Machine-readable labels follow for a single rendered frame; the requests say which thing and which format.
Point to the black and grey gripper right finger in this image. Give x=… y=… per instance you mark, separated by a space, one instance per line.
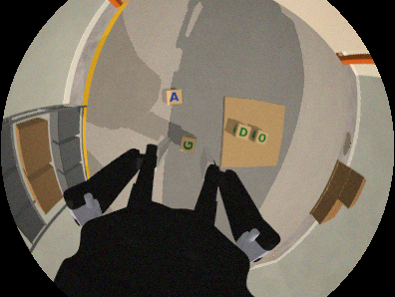
x=252 y=234

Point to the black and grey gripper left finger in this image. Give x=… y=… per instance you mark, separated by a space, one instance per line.
x=91 y=198

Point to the tan letter block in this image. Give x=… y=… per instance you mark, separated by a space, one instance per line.
x=259 y=136
x=175 y=97
x=188 y=143
x=241 y=131

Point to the tan square mat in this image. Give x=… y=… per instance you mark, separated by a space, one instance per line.
x=265 y=116

